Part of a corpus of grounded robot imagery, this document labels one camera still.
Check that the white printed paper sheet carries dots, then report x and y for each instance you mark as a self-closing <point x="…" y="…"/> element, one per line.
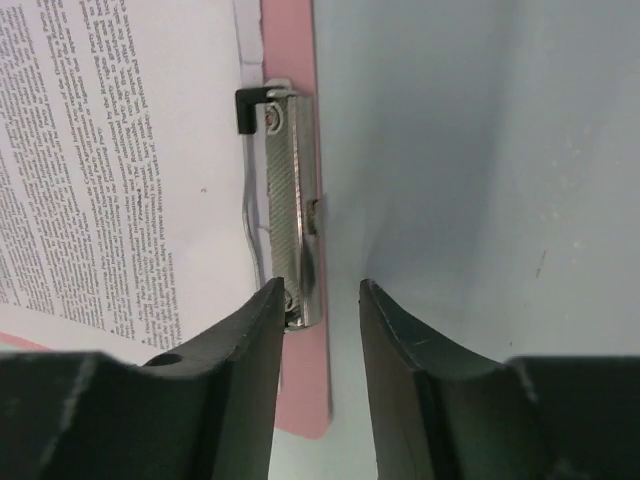
<point x="122" y="173"/>

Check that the white printed paper sheets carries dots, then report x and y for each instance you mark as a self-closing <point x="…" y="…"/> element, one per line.
<point x="248" y="16"/>

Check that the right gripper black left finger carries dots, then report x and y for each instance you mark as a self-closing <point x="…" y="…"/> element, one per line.
<point x="203" y="410"/>

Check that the pink clipboard folder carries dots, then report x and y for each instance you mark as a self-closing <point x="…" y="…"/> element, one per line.
<point x="275" y="120"/>

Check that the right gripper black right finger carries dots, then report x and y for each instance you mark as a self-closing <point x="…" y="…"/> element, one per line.
<point x="441" y="411"/>

